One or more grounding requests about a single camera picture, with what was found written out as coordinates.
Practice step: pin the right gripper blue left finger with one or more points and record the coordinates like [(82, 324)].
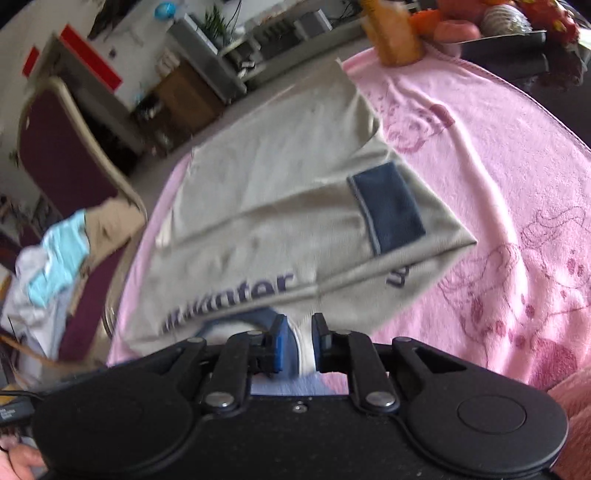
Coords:
[(245, 354)]

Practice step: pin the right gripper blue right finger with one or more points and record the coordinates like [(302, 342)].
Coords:
[(355, 355)]

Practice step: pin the beige garment with navy trim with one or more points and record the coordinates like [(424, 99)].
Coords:
[(300, 208)]

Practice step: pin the person's left hand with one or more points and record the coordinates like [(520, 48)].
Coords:
[(20, 461)]

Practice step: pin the tan cloth on chair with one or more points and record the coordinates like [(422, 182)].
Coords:
[(109, 227)]

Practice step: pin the light blue cloth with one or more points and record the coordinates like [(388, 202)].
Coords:
[(66, 246)]

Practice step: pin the white cloth on chair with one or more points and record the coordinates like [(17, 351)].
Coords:
[(41, 328)]

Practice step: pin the pink dog-print towel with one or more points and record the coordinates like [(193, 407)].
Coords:
[(517, 302)]

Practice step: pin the brown wooden cabinet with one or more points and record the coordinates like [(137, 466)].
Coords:
[(178, 107)]

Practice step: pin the maroon banquet chair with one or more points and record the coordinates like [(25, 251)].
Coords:
[(60, 154)]

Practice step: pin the metal tv stand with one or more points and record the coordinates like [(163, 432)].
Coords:
[(273, 47)]

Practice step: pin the left grey tower speaker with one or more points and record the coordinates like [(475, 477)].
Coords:
[(204, 57)]

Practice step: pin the silver box on stand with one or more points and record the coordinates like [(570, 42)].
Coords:
[(312, 24)]

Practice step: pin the orange juice bottle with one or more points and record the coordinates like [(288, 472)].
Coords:
[(387, 25)]

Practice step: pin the green potted plant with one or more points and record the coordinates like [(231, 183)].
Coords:
[(215, 26)]

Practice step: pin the front red apple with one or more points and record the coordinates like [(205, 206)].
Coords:
[(456, 31)]

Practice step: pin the red apple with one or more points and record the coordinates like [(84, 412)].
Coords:
[(456, 31), (468, 10)]

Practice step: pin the small orange tangerine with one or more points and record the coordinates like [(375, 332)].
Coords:
[(425, 22)]

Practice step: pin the red door couplet banner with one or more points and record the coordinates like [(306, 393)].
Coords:
[(90, 58)]

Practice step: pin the black fruit tray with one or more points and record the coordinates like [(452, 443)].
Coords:
[(493, 46)]

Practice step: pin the blue desk globe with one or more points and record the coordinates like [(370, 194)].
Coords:
[(165, 11)]

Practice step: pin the upper red apple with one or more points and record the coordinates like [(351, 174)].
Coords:
[(468, 10)]

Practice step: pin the net-wrapped pomelo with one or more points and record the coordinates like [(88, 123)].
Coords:
[(504, 19)]

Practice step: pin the dark animal figure on shelf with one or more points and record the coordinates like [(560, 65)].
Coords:
[(111, 14)]

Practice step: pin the pink dragon fruit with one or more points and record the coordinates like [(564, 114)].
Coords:
[(550, 16)]

